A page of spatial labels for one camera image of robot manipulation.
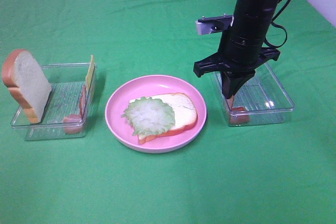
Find bread slice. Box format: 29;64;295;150
2;49;52;124
129;93;198;144

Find bacon strip from container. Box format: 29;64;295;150
63;85;86;134
226;95;250;125

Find green tablecloth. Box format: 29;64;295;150
1;0;335;223

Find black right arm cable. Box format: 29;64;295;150
264;0;294;49

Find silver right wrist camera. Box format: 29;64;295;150
195;14;233;35

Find clear right plastic container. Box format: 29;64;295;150
212;63;295;127

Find yellow cheese slice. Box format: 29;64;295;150
86;55;95;92

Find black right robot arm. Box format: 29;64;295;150
193;0;281;99

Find clear left plastic container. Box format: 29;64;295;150
10;62;97;141

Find pink plate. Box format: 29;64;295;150
105;75;207;153

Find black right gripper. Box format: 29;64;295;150
193;28;280;98

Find clear plastic container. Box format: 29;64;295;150
10;62;97;141
212;63;295;127

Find green lettuce leaf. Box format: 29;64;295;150
121;97;175;137

